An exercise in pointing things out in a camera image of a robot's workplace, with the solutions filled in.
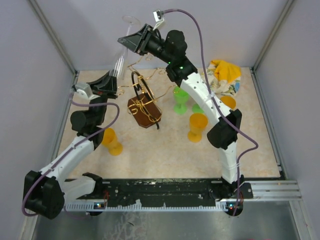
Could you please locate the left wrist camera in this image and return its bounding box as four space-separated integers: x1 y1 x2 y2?
72 82 100 101

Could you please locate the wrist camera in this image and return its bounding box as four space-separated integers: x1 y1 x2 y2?
72 82 100 101
153 9 165 31

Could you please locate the gold wire wine glass rack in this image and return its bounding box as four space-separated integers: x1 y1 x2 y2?
117 54 174 130

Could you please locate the green wine glass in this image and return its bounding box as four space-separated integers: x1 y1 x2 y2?
191 103 204 114
173 86 189 115

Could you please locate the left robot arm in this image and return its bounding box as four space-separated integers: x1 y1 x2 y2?
21 70 120 220

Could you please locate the orange wine glass middle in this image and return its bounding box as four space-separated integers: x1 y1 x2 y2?
187 113 208 143

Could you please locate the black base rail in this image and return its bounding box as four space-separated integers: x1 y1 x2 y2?
74 177 254 217

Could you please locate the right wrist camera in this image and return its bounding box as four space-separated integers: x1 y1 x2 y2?
153 9 165 31

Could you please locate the clear wine glass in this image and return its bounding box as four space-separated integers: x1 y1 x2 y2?
110 15 141 81

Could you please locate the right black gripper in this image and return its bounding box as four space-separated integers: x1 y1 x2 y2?
116 25 172 66

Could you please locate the green wine glass front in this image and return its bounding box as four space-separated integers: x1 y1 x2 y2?
173 86 189 115

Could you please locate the orange wine glass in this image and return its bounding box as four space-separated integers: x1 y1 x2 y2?
187 113 208 143
220 95 237 110
101 128 123 156

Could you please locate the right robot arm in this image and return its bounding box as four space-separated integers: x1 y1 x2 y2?
117 24 242 198

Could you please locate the yellow patterned cloth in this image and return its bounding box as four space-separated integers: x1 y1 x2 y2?
205 59 242 97

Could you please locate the orange wine glass right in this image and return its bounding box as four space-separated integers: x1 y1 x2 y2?
220 95 237 110

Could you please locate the orange wine glass left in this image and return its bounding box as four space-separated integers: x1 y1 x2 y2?
101 128 123 156

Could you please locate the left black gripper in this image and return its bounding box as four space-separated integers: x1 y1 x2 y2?
86 69 119 126

